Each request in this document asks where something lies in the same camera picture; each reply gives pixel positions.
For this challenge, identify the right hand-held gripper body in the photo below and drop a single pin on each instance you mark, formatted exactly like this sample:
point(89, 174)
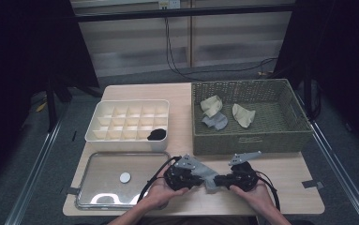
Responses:
point(244, 178)

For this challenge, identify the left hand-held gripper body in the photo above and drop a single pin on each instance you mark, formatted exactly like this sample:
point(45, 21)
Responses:
point(178, 179)

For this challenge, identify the grey sock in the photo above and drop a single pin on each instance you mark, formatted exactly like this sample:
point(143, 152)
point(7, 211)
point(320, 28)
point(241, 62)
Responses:
point(210, 178)
point(217, 122)

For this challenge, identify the black sock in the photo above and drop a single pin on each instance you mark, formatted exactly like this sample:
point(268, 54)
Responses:
point(160, 133)
point(152, 137)

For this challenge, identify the pale green sock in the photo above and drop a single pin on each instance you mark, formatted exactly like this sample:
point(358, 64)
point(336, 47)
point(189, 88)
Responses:
point(244, 115)
point(211, 106)

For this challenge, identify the cream divided organizer box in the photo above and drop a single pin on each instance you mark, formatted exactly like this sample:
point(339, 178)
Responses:
point(127, 143)

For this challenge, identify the clear plastic lid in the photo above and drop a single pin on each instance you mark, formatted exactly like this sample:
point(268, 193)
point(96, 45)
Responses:
point(105, 175)

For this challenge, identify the green woven basket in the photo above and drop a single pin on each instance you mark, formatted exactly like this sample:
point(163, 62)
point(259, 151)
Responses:
point(286, 112)

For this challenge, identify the person's left hand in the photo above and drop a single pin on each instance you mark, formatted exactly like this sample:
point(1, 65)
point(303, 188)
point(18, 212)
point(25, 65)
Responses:
point(160, 195)

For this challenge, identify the person's right hand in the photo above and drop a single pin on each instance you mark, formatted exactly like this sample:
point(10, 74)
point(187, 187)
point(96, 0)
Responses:
point(258, 198)

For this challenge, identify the white round lid knob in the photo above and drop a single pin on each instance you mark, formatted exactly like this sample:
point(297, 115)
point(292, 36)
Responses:
point(125, 177)

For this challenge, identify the grey tape strip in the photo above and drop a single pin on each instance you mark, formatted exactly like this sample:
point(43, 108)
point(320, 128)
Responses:
point(72, 191)
point(311, 184)

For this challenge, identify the black metal stand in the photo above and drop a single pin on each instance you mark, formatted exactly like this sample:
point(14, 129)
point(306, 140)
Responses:
point(51, 106)

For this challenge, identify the black curtain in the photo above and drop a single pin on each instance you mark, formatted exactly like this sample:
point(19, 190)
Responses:
point(339, 47)
point(17, 62)

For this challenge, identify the black horizontal bar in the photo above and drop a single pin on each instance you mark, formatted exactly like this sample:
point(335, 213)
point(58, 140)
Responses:
point(183, 13)

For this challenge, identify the metal floor rail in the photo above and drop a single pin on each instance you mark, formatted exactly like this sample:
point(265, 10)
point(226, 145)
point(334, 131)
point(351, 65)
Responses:
point(342, 175)
point(33, 178)

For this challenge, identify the white wall socket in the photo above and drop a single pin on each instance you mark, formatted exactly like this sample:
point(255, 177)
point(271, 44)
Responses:
point(169, 3)

